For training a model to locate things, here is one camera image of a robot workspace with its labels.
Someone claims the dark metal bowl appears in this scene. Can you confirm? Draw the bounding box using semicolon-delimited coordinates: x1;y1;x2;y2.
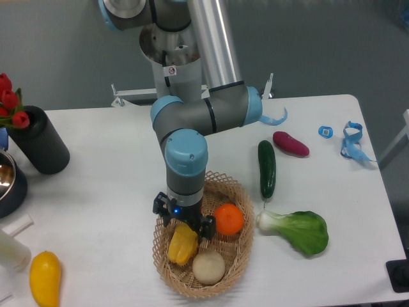
1;150;27;218

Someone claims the blue object at left edge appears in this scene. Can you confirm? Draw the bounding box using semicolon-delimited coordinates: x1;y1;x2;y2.
0;128;9;151

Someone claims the blue lanyard strap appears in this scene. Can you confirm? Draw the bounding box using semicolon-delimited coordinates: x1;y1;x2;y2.
339;120;378;164

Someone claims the green cucumber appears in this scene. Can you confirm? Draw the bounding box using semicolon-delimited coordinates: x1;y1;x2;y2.
258;140;277;203

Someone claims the woven wicker basket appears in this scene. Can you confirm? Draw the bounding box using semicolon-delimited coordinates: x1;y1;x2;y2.
153;171;254;299

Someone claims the orange fruit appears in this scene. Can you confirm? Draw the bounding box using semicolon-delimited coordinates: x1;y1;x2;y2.
213;203;244;235

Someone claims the red tulip bouquet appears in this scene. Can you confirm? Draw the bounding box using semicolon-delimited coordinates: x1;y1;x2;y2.
1;73;30;129

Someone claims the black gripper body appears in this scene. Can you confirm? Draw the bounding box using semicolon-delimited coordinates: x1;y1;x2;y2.
167;190;204;231

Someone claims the black cylindrical vase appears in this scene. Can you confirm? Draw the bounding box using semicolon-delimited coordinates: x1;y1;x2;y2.
7;106;70;175

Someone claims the white small box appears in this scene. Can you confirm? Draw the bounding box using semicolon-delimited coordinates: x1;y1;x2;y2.
2;214;34;237

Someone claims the yellow bell pepper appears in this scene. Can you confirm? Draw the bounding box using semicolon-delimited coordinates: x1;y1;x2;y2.
167;223;198;266

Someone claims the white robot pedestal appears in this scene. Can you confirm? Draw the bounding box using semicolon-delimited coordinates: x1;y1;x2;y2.
110;24;275;108

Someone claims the purple sweet potato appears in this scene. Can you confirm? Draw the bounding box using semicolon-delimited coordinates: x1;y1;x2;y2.
272;131;310;157

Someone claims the white frame at right edge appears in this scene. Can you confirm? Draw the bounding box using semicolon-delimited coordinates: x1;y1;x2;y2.
378;110;408;170

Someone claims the yellow mango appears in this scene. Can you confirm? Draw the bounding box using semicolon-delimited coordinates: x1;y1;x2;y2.
29;251;61;307

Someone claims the beige round bun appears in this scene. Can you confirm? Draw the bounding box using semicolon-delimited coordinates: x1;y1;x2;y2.
192;251;226;285

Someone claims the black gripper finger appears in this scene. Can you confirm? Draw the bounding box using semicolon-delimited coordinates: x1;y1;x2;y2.
189;216;216;244
153;192;172;227

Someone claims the black device at table edge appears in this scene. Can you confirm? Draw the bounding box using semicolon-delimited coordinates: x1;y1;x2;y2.
386;259;408;293

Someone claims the white plastic bottle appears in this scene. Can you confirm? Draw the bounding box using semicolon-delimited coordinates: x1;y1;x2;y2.
0;230;31;272

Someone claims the green bok choy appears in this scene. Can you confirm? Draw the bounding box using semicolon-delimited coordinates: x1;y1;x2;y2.
256;210;329;256

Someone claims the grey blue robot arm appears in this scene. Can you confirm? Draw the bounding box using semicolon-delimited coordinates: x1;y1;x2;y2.
99;1;263;239

